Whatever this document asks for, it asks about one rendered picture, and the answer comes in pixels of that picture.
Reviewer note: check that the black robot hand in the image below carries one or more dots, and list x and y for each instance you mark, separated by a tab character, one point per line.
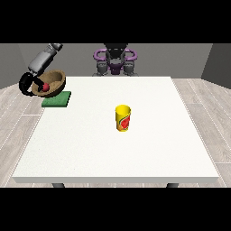
25	83

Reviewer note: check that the brown wooden bowl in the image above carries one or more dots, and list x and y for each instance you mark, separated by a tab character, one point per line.
51	82

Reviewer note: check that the small red ball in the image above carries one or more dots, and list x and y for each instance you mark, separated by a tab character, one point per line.
45	87

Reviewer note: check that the green square pad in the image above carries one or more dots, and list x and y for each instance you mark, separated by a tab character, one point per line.
56	99

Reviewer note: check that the yellow cup melon print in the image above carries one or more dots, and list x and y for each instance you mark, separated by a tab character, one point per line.
123	118

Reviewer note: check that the grey robot trunk purple rings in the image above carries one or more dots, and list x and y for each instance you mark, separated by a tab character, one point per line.
114	64

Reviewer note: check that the dark table leg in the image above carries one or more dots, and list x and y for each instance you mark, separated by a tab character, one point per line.
58	185
172	185

